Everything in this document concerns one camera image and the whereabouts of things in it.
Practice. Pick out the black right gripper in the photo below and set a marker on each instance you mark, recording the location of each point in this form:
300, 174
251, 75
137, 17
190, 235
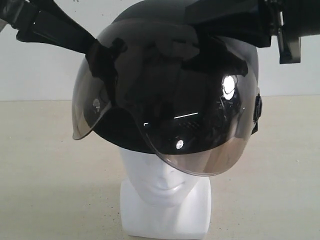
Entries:
257, 21

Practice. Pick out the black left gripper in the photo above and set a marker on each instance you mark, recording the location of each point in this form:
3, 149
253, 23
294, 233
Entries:
41, 21

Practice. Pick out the black helmet with tinted visor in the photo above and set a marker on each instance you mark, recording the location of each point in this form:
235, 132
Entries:
153, 84

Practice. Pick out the white mannequin head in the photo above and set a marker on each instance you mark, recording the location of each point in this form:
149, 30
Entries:
159, 202

